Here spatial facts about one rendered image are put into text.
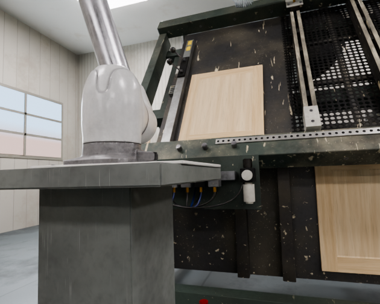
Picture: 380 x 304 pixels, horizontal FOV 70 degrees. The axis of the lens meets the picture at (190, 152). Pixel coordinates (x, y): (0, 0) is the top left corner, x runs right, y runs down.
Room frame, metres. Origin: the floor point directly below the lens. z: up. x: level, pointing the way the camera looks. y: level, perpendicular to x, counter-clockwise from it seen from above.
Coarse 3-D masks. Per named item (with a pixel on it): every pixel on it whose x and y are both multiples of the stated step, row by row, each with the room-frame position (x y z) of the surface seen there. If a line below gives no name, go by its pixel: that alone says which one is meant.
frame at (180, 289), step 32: (288, 192) 1.36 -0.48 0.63; (192, 224) 1.58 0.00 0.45; (224, 224) 1.52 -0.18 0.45; (256, 224) 1.47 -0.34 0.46; (288, 224) 1.36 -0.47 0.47; (192, 256) 1.58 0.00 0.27; (224, 256) 1.52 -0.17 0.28; (256, 256) 1.47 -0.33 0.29; (288, 256) 1.37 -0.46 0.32; (192, 288) 1.38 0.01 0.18; (224, 288) 1.36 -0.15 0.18
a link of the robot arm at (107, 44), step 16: (80, 0) 0.91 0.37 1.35; (96, 0) 0.90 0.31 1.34; (96, 16) 0.89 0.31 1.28; (112, 16) 0.94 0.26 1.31; (96, 32) 0.90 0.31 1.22; (112, 32) 0.91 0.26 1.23; (96, 48) 0.91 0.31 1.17; (112, 48) 0.90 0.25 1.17; (112, 64) 0.89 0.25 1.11; (144, 96) 0.90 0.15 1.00
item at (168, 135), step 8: (192, 40) 1.89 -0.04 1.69; (192, 48) 1.86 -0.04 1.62; (184, 56) 1.81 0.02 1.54; (184, 80) 1.67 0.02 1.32; (176, 88) 1.64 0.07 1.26; (184, 88) 1.66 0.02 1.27; (176, 96) 1.60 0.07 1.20; (176, 104) 1.56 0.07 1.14; (176, 112) 1.52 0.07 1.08; (168, 120) 1.50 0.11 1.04; (176, 120) 1.51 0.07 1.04; (168, 128) 1.46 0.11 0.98; (168, 136) 1.43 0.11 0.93
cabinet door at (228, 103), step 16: (192, 80) 1.67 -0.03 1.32; (208, 80) 1.63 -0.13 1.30; (224, 80) 1.59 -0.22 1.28; (240, 80) 1.55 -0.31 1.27; (256, 80) 1.51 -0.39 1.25; (192, 96) 1.59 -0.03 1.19; (208, 96) 1.55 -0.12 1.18; (224, 96) 1.52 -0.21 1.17; (240, 96) 1.48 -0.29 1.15; (256, 96) 1.44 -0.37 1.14; (192, 112) 1.51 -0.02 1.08; (208, 112) 1.48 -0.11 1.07; (224, 112) 1.45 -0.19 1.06; (240, 112) 1.41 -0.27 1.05; (256, 112) 1.38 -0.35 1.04; (192, 128) 1.45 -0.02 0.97; (208, 128) 1.42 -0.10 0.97; (224, 128) 1.38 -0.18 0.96; (240, 128) 1.35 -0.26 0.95; (256, 128) 1.32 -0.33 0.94
